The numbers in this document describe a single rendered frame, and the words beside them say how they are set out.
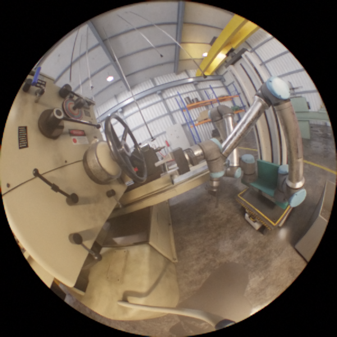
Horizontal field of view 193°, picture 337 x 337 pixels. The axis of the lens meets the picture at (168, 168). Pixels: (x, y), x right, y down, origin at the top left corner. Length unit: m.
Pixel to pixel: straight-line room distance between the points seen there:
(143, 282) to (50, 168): 0.76
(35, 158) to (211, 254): 1.49
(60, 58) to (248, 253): 8.88
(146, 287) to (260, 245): 1.13
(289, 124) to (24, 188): 0.97
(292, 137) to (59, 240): 0.96
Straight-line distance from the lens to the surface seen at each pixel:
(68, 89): 0.69
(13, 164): 0.41
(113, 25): 7.23
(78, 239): 0.37
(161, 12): 7.75
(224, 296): 1.24
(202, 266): 1.29
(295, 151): 0.64
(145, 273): 0.80
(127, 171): 0.35
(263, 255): 1.33
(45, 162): 0.44
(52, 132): 0.50
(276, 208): 1.25
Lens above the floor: 1.23
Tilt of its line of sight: 15 degrees down
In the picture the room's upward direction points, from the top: 25 degrees counter-clockwise
